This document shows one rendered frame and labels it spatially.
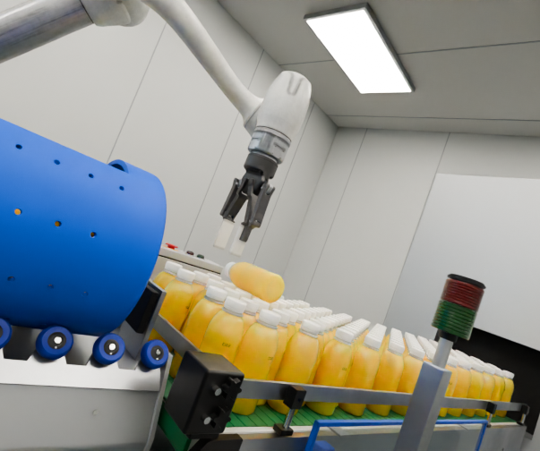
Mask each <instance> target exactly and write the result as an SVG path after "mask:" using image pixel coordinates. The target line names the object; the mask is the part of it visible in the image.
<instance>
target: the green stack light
mask: <svg viewBox="0 0 540 451"><path fill-rule="evenodd" d="M433 315H434V316H433V319H432V322H431V326H432V327H435V328H438V329H440V330H442V331H445V332H448V333H450V334H452V335H454V336H459V337H461V338H464V339H466V340H469V338H470V336H471V333H472V329H473V326H474V325H475V324H474V323H475V322H476V317H477V312H475V311H472V310H470V309H467V308H464V307H462V306H459V305H457V304H454V303H451V302H446V301H444V300H439V301H438V303H437V307H436V310H435V313H434V314H433Z"/></svg>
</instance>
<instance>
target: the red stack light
mask: <svg viewBox="0 0 540 451"><path fill-rule="evenodd" d="M483 296H484V290H483V289H481V288H479V287H477V286H474V285H470V284H467V283H464V282H461V281H458V280H455V279H451V278H446V280H445V283H444V285H443V289H442V292H441V296H440V300H444V301H446V302H451V303H454V304H457V305H459V306H462V307H464V308H467V309H470V310H472V311H475V312H479V309H480V306H481V303H482V299H483V298H484V297H483Z"/></svg>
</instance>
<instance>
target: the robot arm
mask: <svg viewBox="0 0 540 451"><path fill-rule="evenodd" d="M149 9H152V10H153V11H154V12H156V13H157V14H158V15H159V16H160V17H161V18H163V19H164V20H165V21H166V22H167V24H168V25H169V26H170V27H171V28H172V29H173V30H174V31H175V33H176V34H177V35H178V36H179V38H180V39H181V40H183V42H184V43H185V45H186V46H187V47H188V48H189V50H190V51H191V52H192V53H193V55H194V56H195V58H196V59H197V60H198V61H199V63H200V64H201V66H202V67H203V68H204V69H205V71H206V72H207V73H208V74H209V76H210V77H211V78H212V79H213V80H214V81H215V83H216V84H217V85H218V87H219V88H220V89H221V91H222V92H223V93H224V94H225V96H226V97H227V98H228V100H229V101H230V102H231V103H232V104H233V105H234V107H235V108H236V109H237V110H238V112H239V113H240V114H241V116H242V117H243V120H244V128H245V129H246V130H247V131H248V133H249V134H250V136H251V137H252V138H251V141H250V143H249V145H248V151H249V152H250V153H249V154H248V156H247V158H246V160H245V162H244V169H245V171H246V172H245V174H244V176H243V177H242V179H237V178H235V179H234V181H233V185H232V188H231V190H230V192H229V194H228V196H227V199H226V201H225V203H224V205H223V208H222V210H221V211H220V213H219V214H220V215H221V216H222V217H223V222H222V224H221V227H220V229H219V232H218V235H217V237H216V240H215V242H214V244H213V247H216V248H218V249H221V250H225V247H226V245H227V241H228V238H229V236H230V234H231V232H232V230H233V227H234V225H235V221H234V219H235V218H236V216H237V214H238V212H239V211H240V209H241V208H242V206H243V205H244V203H245V202H246V201H247V200H248V202H247V207H246V211H245V216H244V222H242V223H241V224H240V226H239V228H238V230H237V233H236V237H235V239H234V241H233V243H232V245H231V248H230V250H229V254H232V255H234V256H237V257H239V258H240V257H241V254H242V252H243V249H244V246H245V244H246V242H247V241H248V238H249V236H250V233H251V231H252V230H253V229H254V228H255V227H257V228H260V227H261V223H262V220H263V218H264V215H265V212H266V209H267V207H268V205H269V202H270V197H271V195H272V194H273V192H274V191H275V189H276V187H274V186H273V185H271V184H269V180H271V179H273V178H274V175H275V173H276V171H277V169H278V165H280V164H282V163H283V161H284V159H285V157H286V154H287V151H288V149H289V147H290V144H291V141H292V139H294V137H295V136H296V135H297V134H298V132H299V130H300V128H301V126H302V124H303V121H304V118H305V115H306V112H307V109H308V106H309V104H310V98H311V83H310V82H309V81H308V80H307V79H306V78H305V77H304V76H303V75H302V74H300V73H298V72H291V71H284V72H282V73H281V74H280V75H279V76H278V77H277V78H276V79H275V80H274V82H272V84H271V85H270V87H269V89H268V91H267V93H266V96H265V97H264V98H257V97H256V96H254V94H252V93H251V92H250V91H249V90H248V89H247V88H246V87H245V86H244V85H243V84H242V83H241V81H240V80H238V78H237V77H236V75H235V74H234V72H233V71H232V69H231V68H230V66H229V65H228V63H227V61H226V60H225V58H224V57H223V55H222V54H221V53H220V52H219V50H218V48H217V47H216V45H215V44H214V42H213V41H212V39H211V38H210V35H209V34H208V32H207V31H206V30H205V29H204V27H203V26H202V25H201V23H200V21H199V20H198V18H197V17H196V16H195V14H194V13H193V11H192V10H191V9H190V7H189V6H188V5H187V3H186V2H185V1H184V0H28V1H26V2H23V3H21V4H17V5H16V6H13V7H11V8H8V9H6V10H4V11H2V12H0V64H2V63H4V62H6V61H9V60H11V59H13V58H15V57H17V56H19V55H23V54H25V53H27V52H30V51H31V50H33V49H36V48H38V47H42V46H44V45H45V44H48V43H50V42H52V41H55V40H57V39H59V38H62V37H64V36H67V35H69V34H71V33H74V32H75V31H77V30H81V29H83V28H86V27H88V26H90V25H92V24H94V23H95V25H96V26H99V27H107V26H123V27H134V26H137V25H139V24H141V23H142V22H143V21H144V20H145V18H146V17H147V15H148V12H149ZM249 220H250V221H249ZM256 220H257V221H256Z"/></svg>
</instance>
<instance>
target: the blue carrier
mask: <svg viewBox="0 0 540 451"><path fill-rule="evenodd" d="M16 209H19V210H20V211H21V214H19V215H16V214H15V213H14V211H15V210H16ZM166 218H167V199H166V194H165V190H164V187H163V185H162V182H161V181H160V180H159V179H158V177H157V176H156V175H154V174H151V173H149V172H147V171H145V170H142V169H140V168H139V167H137V166H133V165H131V164H129V163H127V162H124V161H123V160H121V159H116V160H113V161H111V162H110V163H108V164H105V163H103V162H100V161H98V160H97V159H94V158H92V157H88V156H86V155H84V154H82V153H80V152H78V151H76V150H73V149H70V148H67V147H66V146H64V145H61V144H59V143H57V142H55V141H52V140H50V139H47V138H45V137H43V136H40V135H38V134H36V133H34V132H31V131H28V130H26V129H24V128H22V127H20V126H18V125H16V124H13V123H10V122H7V121H5V120H4V119H1V118H0V317H2V318H4V319H6V320H7V321H8V322H9V323H10V325H12V326H18V327H25V328H37V329H45V328H47V327H49V326H53V325H60V326H64V327H66V328H68V329H69V330H70V331H71V332H72V334H77V335H84V336H102V335H104V334H106V333H110V332H112V331H113V330H115V329H116V328H117V327H119V326H120V325H121V324H122V323H123V322H124V320H125V319H126V318H127V317H128V316H129V314H130V313H131V312H132V310H133V308H134V307H135V305H136V304H137V302H138V301H139V300H140V298H141V295H142V293H143V291H144V290H145V288H146V286H147V284H148V282H149V280H150V276H151V274H152V272H153V269H154V267H155V265H156V262H157V259H158V256H159V251H160V247H161V244H162V240H163V236H164V231H165V225H166ZM56 221H57V222H59V224H60V225H59V226H55V222H56ZM91 233H94V236H93V237H91V236H90V234H91ZM84 292H87V293H84Z"/></svg>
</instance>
